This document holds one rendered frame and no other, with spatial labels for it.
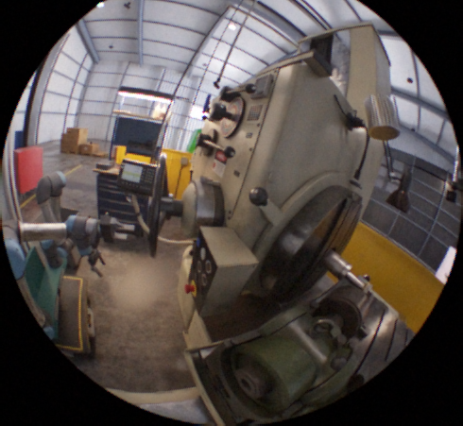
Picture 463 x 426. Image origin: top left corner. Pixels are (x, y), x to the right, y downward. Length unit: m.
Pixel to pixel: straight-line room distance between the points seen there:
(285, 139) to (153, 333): 1.66
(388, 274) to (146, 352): 2.99
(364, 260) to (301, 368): 2.51
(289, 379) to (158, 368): 1.33
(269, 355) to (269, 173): 0.39
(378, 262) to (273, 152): 2.53
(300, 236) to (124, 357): 1.56
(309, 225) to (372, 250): 2.32
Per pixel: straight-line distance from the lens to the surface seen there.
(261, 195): 0.31
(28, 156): 4.02
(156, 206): 0.39
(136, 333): 1.64
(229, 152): 0.43
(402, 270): 2.76
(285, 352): 0.33
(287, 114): 0.40
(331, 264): 0.65
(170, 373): 1.56
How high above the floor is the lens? 1.56
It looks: 17 degrees down
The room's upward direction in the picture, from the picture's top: 18 degrees clockwise
